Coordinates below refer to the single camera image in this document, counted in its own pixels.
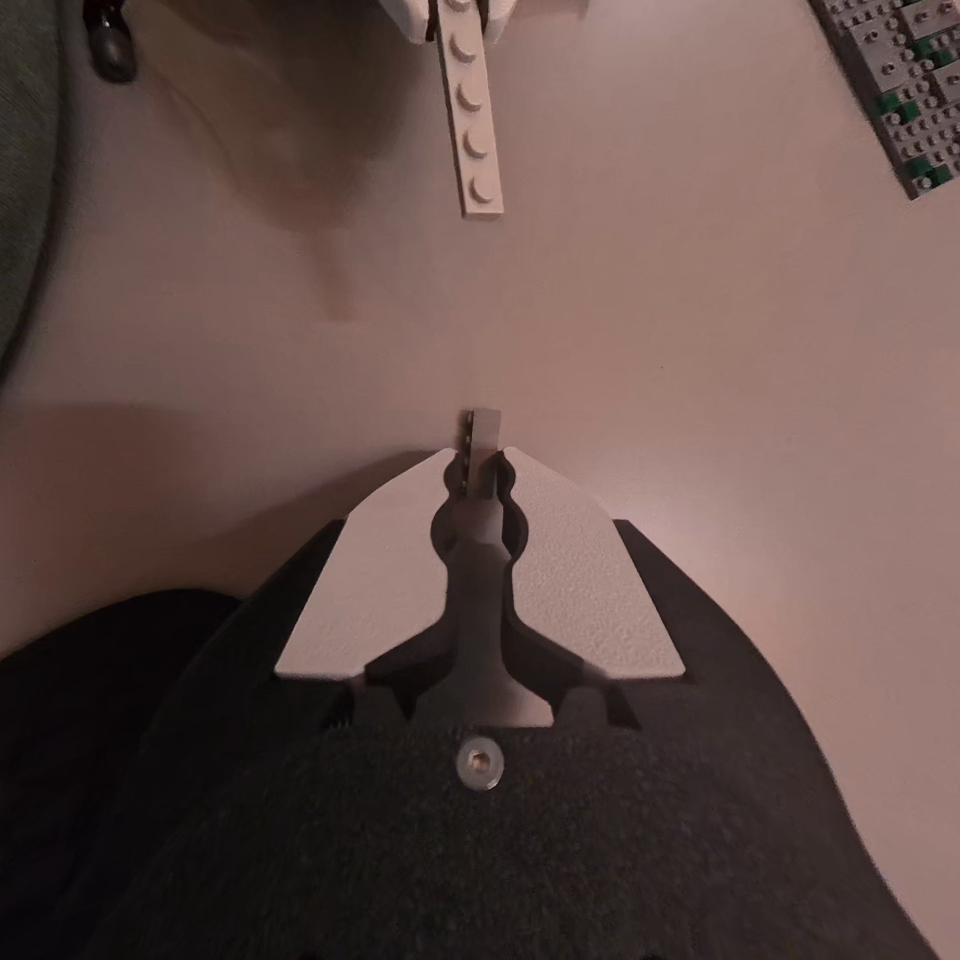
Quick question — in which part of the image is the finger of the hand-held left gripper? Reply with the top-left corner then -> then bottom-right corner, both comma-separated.
373,0 -> 444,48
478,0 -> 591,40

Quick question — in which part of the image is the long grey brick plate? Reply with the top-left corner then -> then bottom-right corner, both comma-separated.
437,0 -> 506,221

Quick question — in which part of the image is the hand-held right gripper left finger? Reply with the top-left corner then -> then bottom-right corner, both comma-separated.
273,447 -> 462,723

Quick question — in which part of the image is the grey brick baseplate build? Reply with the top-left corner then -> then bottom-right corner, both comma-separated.
808,0 -> 960,201

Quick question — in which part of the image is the grey slope brick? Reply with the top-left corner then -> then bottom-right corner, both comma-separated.
459,407 -> 504,543

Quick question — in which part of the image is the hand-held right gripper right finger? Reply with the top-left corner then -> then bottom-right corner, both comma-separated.
498,446 -> 689,720

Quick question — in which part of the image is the grey desk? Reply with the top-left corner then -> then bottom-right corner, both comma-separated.
0,0 -> 960,960

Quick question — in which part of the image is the person's green hoodie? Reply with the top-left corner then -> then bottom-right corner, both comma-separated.
0,0 -> 80,384

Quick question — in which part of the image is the black cable plug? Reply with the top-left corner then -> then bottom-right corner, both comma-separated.
82,0 -> 141,82

